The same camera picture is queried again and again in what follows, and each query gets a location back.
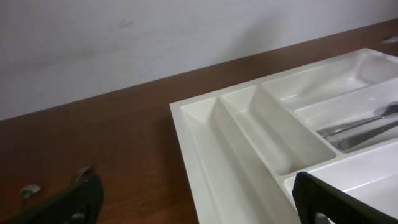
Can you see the white plastic cutlery tray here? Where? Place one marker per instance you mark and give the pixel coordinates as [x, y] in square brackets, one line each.
[243, 145]

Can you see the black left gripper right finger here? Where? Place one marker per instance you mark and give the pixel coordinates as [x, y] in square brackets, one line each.
[319, 202]

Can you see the small teaspoon far left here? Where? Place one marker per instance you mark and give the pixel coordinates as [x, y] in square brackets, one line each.
[26, 193]

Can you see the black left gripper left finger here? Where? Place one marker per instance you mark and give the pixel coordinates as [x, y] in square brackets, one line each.
[81, 203]

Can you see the small teaspoon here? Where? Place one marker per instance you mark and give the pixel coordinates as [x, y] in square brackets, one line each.
[82, 174]
[26, 193]

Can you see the metal fork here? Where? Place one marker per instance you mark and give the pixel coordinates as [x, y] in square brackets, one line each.
[352, 141]
[389, 110]

